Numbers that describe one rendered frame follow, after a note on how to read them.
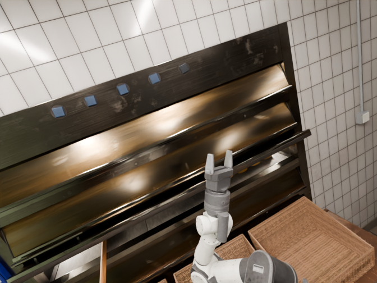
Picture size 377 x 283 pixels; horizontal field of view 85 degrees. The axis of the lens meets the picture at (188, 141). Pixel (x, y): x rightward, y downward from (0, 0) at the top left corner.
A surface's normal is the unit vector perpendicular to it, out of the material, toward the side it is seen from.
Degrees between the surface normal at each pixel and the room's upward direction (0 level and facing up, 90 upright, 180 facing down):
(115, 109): 90
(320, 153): 90
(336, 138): 90
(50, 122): 90
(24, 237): 70
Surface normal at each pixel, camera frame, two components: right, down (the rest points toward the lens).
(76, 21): 0.33, 0.22
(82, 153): 0.21, -0.10
